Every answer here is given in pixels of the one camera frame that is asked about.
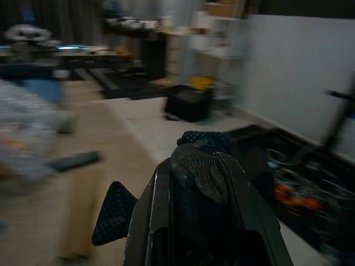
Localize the black storage box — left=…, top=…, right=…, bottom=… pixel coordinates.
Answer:
left=164, top=84, right=215, bottom=123

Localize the dark long table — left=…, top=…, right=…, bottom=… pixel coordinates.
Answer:
left=0, top=27, right=169, bottom=81

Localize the white shelf unit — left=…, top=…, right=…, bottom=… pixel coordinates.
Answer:
left=190, top=10, right=252, bottom=113

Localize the clear bubble wrap bundle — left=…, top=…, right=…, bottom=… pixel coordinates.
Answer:
left=0, top=80, right=72, bottom=183

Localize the black flat bar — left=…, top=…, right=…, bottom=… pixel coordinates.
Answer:
left=46, top=151, right=101, bottom=172

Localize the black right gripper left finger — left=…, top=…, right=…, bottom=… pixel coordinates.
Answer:
left=124, top=160, right=173, bottom=266

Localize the yellow container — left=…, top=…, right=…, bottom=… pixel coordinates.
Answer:
left=189, top=76, right=216, bottom=91

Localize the black tripod stand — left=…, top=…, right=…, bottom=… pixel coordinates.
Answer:
left=320, top=89, right=355, bottom=152

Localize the orange black tool pile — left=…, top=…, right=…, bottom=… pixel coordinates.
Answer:
left=270, top=157, right=355, bottom=222

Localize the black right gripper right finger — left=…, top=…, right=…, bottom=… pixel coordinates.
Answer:
left=218, top=151, right=293, bottom=266

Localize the black dotted fabric piece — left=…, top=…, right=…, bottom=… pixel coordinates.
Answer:
left=91, top=130, right=233, bottom=247

